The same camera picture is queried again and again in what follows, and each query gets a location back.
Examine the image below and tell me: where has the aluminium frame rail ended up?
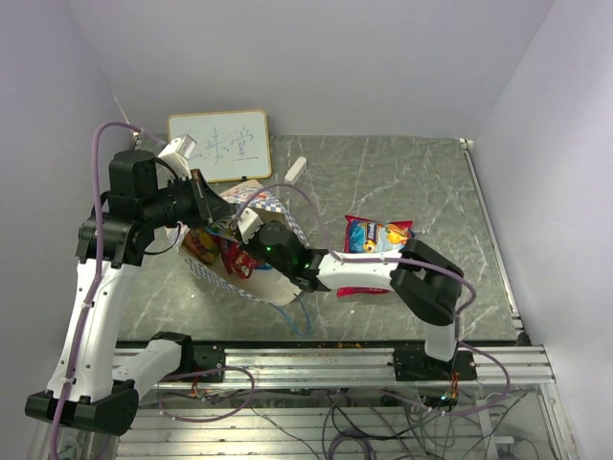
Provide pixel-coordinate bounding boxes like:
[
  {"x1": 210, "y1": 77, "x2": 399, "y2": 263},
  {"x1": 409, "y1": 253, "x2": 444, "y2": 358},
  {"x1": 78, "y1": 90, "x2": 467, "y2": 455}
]
[{"x1": 224, "y1": 346, "x2": 556, "y2": 389}]

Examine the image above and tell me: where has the checkered paper bag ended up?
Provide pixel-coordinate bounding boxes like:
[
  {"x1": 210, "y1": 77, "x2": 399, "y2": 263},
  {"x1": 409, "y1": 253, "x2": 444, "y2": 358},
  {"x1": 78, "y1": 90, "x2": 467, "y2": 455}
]
[{"x1": 165, "y1": 178, "x2": 312, "y2": 338}]

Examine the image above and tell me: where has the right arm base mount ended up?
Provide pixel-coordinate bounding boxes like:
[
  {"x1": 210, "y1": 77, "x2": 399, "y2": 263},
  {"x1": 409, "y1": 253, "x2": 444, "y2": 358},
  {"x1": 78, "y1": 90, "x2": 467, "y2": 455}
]
[{"x1": 388, "y1": 341, "x2": 477, "y2": 382}]

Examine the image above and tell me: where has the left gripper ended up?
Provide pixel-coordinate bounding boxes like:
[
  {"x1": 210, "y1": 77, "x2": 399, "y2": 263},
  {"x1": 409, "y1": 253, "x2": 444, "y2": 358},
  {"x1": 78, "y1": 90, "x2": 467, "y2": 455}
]
[{"x1": 144, "y1": 168, "x2": 238, "y2": 228}]

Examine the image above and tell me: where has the red chips bag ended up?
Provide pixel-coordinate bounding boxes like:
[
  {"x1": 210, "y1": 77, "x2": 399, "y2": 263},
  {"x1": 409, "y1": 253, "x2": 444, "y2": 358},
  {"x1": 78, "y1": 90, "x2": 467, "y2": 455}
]
[{"x1": 336, "y1": 287, "x2": 390, "y2": 297}]

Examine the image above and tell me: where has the blue red snack bag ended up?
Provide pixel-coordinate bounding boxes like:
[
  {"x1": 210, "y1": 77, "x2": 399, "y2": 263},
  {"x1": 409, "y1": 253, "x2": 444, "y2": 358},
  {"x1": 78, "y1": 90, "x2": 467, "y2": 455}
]
[{"x1": 344, "y1": 215, "x2": 415, "y2": 254}]

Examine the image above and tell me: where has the red Skittles bag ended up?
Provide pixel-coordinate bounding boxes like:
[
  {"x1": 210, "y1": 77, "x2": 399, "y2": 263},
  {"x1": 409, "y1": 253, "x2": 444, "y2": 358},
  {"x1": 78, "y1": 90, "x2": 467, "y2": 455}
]
[{"x1": 220, "y1": 240, "x2": 255, "y2": 279}]

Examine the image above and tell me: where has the small whiteboard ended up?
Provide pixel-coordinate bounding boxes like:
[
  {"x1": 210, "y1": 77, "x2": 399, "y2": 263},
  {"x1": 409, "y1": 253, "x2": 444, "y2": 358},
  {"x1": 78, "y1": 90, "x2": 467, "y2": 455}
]
[{"x1": 168, "y1": 109, "x2": 272, "y2": 183}]

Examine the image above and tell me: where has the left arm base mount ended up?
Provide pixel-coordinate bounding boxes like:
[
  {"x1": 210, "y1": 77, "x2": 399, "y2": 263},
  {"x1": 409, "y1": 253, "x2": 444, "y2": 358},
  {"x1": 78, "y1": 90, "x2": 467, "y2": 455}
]
[{"x1": 163, "y1": 342, "x2": 226, "y2": 383}]

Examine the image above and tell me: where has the orange yellow snack bag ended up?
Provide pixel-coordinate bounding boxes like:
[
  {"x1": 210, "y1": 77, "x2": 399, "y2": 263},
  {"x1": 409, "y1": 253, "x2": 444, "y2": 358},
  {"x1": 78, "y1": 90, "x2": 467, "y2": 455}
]
[{"x1": 182, "y1": 229, "x2": 221, "y2": 265}]

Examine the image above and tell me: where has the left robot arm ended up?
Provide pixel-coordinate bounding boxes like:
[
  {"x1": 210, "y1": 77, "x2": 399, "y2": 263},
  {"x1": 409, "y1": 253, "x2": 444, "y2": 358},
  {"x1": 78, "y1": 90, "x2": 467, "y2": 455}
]
[{"x1": 25, "y1": 150, "x2": 235, "y2": 436}]

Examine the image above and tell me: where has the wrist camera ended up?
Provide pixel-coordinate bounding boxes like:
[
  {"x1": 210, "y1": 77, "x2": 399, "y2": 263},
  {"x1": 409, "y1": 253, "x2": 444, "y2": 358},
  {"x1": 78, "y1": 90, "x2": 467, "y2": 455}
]
[
  {"x1": 157, "y1": 134, "x2": 197, "y2": 179},
  {"x1": 237, "y1": 207, "x2": 263, "y2": 243}
]

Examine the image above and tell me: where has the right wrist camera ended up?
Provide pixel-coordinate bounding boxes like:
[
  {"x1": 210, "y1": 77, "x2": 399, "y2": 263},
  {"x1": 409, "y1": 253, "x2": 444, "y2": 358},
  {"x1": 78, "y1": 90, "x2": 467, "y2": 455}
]
[{"x1": 237, "y1": 207, "x2": 263, "y2": 243}]

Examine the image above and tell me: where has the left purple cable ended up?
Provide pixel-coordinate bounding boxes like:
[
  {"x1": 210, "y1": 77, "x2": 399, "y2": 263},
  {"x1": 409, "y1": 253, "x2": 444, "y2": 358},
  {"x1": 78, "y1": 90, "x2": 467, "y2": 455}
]
[{"x1": 47, "y1": 121, "x2": 169, "y2": 460}]

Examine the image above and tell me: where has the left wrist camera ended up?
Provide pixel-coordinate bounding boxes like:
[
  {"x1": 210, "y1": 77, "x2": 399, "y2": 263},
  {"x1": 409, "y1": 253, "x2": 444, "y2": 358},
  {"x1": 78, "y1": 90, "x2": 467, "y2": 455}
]
[{"x1": 157, "y1": 134, "x2": 197, "y2": 179}]

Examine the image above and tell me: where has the white board eraser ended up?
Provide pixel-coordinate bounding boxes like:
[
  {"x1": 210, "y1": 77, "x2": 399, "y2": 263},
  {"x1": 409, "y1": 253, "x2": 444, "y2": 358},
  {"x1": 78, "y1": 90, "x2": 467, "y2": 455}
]
[{"x1": 284, "y1": 156, "x2": 307, "y2": 185}]

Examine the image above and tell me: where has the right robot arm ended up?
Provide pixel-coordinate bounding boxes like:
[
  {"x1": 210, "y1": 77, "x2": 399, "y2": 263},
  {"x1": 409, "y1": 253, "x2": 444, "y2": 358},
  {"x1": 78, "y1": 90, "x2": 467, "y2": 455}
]
[{"x1": 237, "y1": 221, "x2": 465, "y2": 380}]

